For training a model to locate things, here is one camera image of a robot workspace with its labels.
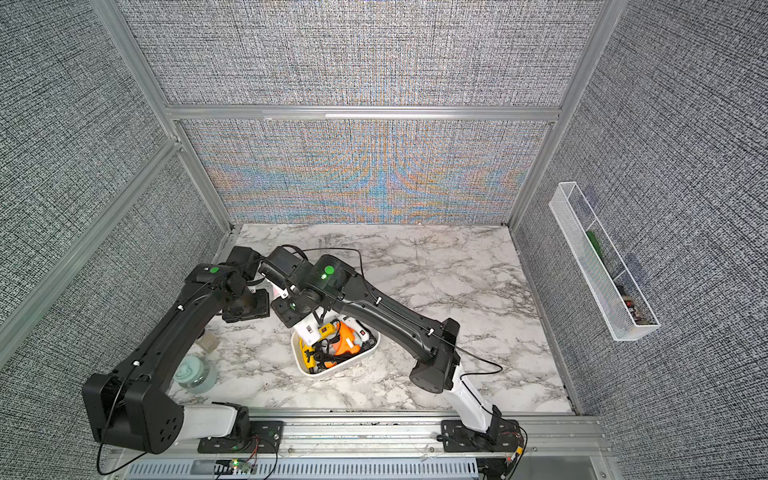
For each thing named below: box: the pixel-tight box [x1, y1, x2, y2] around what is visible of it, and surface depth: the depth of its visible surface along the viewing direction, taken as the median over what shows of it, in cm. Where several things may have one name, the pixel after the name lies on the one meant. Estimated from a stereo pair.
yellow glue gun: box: [300, 323, 337, 370], surface depth 85 cm
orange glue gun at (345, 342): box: [324, 320, 361, 368], surface depth 87 cm
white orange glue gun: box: [342, 316, 370, 347], surface depth 89 cm
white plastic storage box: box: [291, 330, 381, 377], surface depth 82 cm
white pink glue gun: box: [293, 313, 321, 346], surface depth 68 cm
